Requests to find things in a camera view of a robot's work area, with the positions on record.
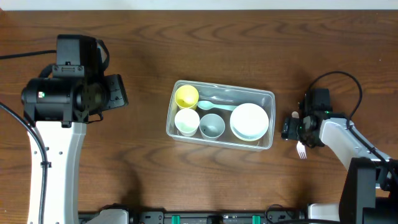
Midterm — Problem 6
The pink fork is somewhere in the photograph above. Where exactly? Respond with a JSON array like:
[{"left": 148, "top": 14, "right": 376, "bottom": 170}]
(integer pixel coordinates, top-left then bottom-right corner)
[{"left": 291, "top": 111, "right": 308, "bottom": 160}]

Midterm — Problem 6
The grey cup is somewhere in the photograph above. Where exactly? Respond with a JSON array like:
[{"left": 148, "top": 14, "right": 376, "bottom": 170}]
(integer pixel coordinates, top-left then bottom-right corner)
[{"left": 199, "top": 113, "right": 226, "bottom": 140}]

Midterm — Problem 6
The white cup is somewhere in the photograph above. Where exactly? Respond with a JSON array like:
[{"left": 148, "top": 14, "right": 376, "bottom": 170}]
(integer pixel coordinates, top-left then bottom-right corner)
[{"left": 174, "top": 108, "right": 200, "bottom": 137}]

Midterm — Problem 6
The white bowl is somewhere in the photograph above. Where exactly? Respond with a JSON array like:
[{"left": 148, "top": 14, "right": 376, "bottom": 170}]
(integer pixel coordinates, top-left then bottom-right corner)
[{"left": 229, "top": 103, "right": 270, "bottom": 141}]

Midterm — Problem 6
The clear plastic container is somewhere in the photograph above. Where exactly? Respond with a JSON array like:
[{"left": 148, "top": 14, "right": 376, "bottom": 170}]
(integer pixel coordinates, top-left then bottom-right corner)
[{"left": 166, "top": 80, "right": 276, "bottom": 152}]

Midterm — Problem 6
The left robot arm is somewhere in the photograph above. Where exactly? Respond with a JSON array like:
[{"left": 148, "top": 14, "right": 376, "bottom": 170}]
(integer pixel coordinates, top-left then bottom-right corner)
[{"left": 21, "top": 74, "right": 128, "bottom": 223}]

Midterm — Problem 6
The yellow cup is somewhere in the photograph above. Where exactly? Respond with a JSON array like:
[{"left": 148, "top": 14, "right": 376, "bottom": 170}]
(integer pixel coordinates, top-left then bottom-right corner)
[{"left": 174, "top": 85, "right": 199, "bottom": 110}]

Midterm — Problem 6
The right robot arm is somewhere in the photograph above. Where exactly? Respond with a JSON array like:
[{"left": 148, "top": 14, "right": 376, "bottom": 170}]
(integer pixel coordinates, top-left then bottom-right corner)
[{"left": 282, "top": 105, "right": 397, "bottom": 223}]

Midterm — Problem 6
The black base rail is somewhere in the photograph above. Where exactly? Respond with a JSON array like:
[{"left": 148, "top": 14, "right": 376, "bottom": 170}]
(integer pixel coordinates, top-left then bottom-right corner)
[{"left": 77, "top": 203, "right": 343, "bottom": 224}]

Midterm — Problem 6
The mint green spoon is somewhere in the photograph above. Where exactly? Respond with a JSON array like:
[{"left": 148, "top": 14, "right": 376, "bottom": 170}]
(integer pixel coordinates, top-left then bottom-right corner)
[{"left": 197, "top": 101, "right": 237, "bottom": 111}]

